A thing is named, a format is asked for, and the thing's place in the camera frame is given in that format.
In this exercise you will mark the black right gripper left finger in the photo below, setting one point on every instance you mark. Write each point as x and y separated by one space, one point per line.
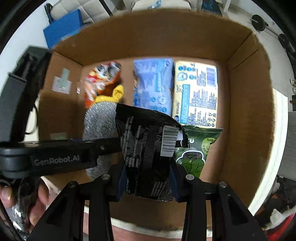
63 220

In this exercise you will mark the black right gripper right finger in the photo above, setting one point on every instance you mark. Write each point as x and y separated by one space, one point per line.
230 218

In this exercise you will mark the green snack bag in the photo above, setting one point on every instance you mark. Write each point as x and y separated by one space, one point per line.
194 157

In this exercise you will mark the silver yellow scrubbing pad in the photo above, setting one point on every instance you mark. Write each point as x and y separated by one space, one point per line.
99 122

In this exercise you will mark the black snack bag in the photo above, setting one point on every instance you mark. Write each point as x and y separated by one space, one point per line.
148 141

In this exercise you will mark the orange panda snack bag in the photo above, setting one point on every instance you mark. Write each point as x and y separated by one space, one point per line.
101 80

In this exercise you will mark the person's left hand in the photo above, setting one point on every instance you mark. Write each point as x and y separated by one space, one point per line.
25 201

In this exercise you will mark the brown cardboard box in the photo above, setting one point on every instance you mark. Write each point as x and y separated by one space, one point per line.
243 72

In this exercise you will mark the cream blue wipes pack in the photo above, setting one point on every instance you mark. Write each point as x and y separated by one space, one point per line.
195 94

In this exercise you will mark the blue folded mat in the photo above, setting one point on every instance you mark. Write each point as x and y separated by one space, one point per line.
66 26

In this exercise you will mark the light blue wipes pack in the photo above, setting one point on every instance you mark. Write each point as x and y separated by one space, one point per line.
153 84

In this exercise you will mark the white padded chair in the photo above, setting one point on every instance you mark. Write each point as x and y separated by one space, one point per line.
92 11

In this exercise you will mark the black barbell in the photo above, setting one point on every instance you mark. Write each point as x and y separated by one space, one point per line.
260 25

